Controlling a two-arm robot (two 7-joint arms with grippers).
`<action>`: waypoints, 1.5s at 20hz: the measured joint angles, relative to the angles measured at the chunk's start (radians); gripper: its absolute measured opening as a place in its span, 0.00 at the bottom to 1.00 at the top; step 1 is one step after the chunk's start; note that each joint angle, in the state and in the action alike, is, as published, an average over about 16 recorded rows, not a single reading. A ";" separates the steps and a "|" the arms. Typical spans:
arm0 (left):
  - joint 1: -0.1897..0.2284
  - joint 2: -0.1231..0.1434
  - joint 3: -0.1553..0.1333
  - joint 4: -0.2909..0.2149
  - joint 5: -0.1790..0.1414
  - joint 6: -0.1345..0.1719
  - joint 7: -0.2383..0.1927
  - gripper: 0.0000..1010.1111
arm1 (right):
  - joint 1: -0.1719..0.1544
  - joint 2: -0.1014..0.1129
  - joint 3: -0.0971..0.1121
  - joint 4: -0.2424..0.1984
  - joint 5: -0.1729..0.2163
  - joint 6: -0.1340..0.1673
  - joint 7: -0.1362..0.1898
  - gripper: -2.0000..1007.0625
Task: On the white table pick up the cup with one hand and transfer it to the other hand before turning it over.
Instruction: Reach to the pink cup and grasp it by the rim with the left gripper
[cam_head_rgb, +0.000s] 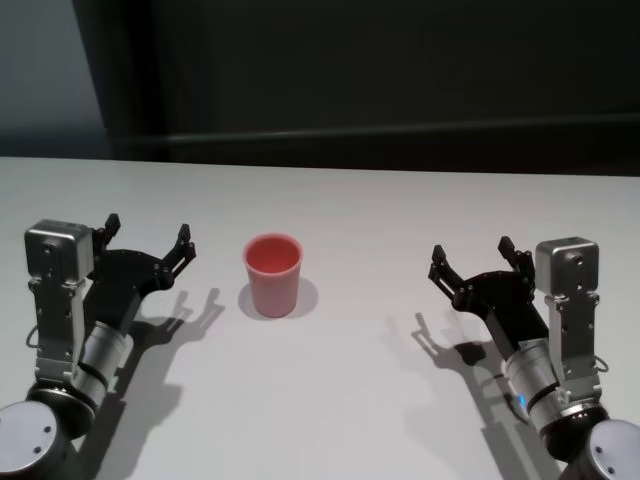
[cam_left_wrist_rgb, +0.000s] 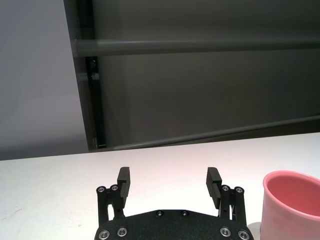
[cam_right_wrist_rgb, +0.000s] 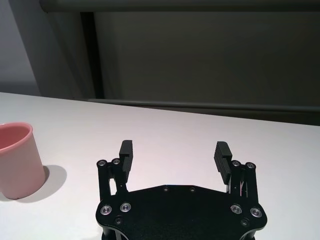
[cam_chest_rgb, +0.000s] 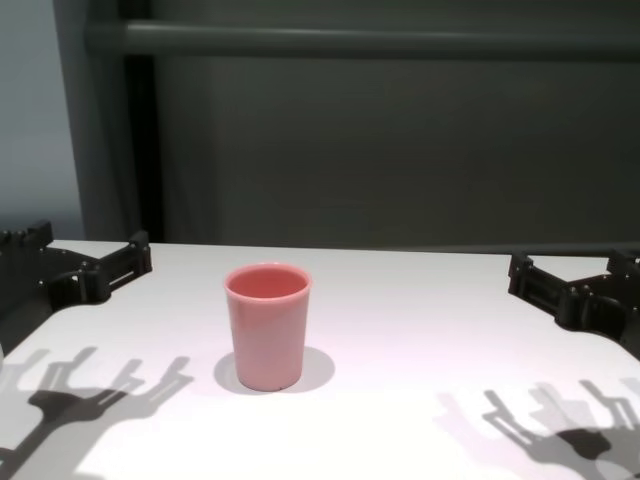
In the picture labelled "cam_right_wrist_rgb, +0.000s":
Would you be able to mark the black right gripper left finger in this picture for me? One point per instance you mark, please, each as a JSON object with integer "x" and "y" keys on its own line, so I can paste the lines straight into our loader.
{"x": 117, "y": 175}

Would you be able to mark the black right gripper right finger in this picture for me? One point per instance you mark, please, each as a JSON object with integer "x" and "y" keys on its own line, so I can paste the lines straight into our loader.
{"x": 237, "y": 177}

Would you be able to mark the pink plastic cup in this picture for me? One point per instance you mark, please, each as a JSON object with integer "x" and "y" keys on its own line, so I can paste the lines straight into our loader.
{"x": 20, "y": 160}

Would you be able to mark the thin grey frame rail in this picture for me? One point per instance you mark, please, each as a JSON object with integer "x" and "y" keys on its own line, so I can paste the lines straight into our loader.
{"x": 200, "y": 105}

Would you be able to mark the dark frame post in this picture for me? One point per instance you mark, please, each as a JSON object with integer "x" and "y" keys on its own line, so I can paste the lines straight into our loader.
{"x": 88, "y": 55}

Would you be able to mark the thick grey frame bar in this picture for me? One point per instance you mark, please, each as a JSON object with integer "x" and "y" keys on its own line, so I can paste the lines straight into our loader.
{"x": 175, "y": 5}

